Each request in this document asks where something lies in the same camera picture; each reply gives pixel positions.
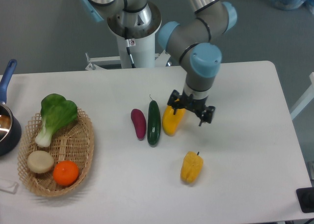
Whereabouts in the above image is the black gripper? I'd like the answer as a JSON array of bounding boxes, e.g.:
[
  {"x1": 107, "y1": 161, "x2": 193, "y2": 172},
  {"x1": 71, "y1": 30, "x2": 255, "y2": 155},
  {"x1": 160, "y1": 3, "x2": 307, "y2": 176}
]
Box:
[{"x1": 167, "y1": 84, "x2": 215, "y2": 126}]

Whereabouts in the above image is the yellow mango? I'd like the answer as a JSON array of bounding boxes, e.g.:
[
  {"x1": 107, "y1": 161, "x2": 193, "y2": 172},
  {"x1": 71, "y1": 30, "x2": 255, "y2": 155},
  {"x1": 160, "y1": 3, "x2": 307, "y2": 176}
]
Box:
[{"x1": 162, "y1": 106, "x2": 186, "y2": 136}]

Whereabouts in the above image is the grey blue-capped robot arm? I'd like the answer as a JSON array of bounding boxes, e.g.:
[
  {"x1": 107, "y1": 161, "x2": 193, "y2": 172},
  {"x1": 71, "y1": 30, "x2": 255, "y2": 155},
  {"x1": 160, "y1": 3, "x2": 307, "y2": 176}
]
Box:
[{"x1": 81, "y1": 0, "x2": 237, "y2": 123}]

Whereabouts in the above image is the green cucumber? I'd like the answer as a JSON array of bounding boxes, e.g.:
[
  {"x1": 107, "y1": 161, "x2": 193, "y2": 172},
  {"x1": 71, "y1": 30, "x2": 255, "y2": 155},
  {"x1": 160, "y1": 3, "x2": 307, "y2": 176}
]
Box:
[{"x1": 147, "y1": 96, "x2": 161, "y2": 147}]

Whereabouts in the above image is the purple sweet potato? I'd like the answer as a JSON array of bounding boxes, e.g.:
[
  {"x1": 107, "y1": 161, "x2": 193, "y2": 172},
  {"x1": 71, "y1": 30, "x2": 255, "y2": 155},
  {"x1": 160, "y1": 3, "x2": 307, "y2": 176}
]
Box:
[{"x1": 131, "y1": 109, "x2": 146, "y2": 140}]

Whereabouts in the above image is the yellow bell pepper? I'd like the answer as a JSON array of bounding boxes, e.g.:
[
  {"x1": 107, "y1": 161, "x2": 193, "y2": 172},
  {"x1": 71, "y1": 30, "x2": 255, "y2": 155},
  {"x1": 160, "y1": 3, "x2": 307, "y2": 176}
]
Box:
[{"x1": 180, "y1": 151, "x2": 204, "y2": 184}]

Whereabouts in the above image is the woven wicker basket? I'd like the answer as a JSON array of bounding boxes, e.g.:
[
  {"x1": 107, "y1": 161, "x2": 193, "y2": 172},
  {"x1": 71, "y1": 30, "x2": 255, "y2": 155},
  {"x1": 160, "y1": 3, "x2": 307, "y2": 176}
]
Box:
[{"x1": 18, "y1": 108, "x2": 94, "y2": 197}]

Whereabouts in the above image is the green bok choy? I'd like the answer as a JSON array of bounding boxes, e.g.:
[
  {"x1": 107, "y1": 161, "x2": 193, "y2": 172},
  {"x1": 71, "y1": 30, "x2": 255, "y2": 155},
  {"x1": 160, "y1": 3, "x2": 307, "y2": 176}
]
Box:
[{"x1": 35, "y1": 93, "x2": 78, "y2": 147}]

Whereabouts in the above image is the orange tangerine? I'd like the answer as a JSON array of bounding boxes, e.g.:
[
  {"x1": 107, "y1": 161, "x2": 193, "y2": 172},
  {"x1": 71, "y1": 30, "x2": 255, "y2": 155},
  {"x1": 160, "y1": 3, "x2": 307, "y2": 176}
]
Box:
[{"x1": 52, "y1": 161, "x2": 79, "y2": 186}]

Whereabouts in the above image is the black device at table edge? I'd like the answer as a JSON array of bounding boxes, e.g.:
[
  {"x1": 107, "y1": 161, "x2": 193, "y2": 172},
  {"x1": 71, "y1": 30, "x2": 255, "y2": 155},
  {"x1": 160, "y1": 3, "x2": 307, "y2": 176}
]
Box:
[{"x1": 296, "y1": 187, "x2": 314, "y2": 213}]

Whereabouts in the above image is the beige round bun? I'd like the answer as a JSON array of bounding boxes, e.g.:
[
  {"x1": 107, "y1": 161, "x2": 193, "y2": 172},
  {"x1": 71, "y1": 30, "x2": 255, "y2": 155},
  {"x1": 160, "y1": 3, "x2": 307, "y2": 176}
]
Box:
[{"x1": 27, "y1": 150, "x2": 54, "y2": 173}]

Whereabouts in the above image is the clear plastic piece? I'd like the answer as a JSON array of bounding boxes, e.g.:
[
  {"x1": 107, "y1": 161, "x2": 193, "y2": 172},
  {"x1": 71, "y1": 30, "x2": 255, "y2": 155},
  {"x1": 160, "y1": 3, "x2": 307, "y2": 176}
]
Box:
[{"x1": 0, "y1": 179, "x2": 19, "y2": 194}]

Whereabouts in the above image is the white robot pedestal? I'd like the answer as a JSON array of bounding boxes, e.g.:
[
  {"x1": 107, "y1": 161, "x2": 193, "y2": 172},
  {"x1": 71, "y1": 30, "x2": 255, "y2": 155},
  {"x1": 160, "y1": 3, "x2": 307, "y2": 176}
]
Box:
[{"x1": 85, "y1": 1, "x2": 172, "y2": 71}]

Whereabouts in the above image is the black cable on pedestal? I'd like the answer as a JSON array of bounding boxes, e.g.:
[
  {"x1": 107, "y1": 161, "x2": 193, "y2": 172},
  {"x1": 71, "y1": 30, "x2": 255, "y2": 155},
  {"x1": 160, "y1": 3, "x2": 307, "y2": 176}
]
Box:
[{"x1": 123, "y1": 27, "x2": 136, "y2": 69}]

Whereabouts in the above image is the white frame at right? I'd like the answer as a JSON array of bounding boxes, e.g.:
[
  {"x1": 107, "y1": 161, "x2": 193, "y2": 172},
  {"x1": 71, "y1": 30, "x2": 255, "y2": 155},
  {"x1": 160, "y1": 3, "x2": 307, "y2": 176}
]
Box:
[{"x1": 290, "y1": 72, "x2": 314, "y2": 120}]

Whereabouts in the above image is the blue saucepan with handle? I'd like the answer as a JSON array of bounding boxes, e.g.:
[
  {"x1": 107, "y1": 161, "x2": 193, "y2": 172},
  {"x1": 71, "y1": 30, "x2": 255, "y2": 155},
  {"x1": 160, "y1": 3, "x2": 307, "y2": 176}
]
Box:
[{"x1": 0, "y1": 59, "x2": 22, "y2": 156}]

